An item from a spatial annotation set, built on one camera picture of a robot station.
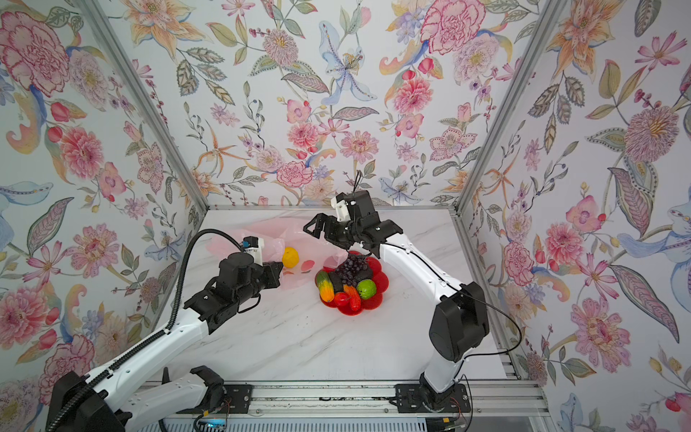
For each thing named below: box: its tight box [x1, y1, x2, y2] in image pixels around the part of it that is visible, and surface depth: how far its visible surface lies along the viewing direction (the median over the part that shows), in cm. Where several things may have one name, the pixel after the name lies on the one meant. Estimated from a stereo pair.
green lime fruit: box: [356, 279, 377, 300], surface depth 92 cm
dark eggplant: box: [328, 271, 344, 294], surface depth 95 cm
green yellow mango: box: [315, 270, 335, 303], surface depth 90 cm
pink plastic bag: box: [206, 217, 350, 290], surface depth 92 cm
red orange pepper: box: [343, 284, 362, 312], surface depth 90 cm
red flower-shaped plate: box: [348, 251, 390, 316], surface depth 95 cm
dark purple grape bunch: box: [335, 253, 368, 288], surface depth 97 cm
